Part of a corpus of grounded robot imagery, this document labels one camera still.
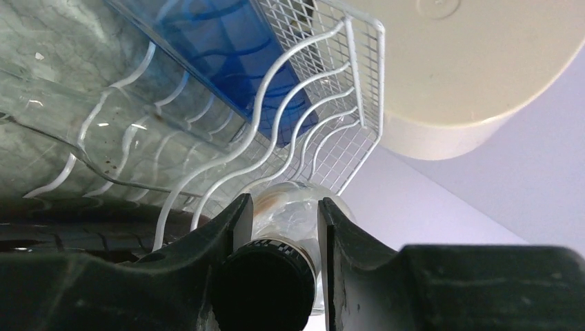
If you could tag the white wire wine rack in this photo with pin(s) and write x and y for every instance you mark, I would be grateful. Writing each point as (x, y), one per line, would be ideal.
(329, 79)

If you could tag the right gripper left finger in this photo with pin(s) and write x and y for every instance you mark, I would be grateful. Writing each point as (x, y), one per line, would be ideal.
(91, 264)

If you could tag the clear bottle black cap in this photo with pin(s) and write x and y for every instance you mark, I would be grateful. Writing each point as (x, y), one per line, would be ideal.
(273, 282)

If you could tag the blue plastic tray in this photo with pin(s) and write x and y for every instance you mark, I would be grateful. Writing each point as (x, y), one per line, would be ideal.
(226, 45)

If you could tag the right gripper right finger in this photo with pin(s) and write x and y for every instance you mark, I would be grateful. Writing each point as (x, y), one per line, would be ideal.
(369, 286)

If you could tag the cream cylindrical container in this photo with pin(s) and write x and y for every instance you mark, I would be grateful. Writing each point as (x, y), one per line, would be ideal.
(457, 71)

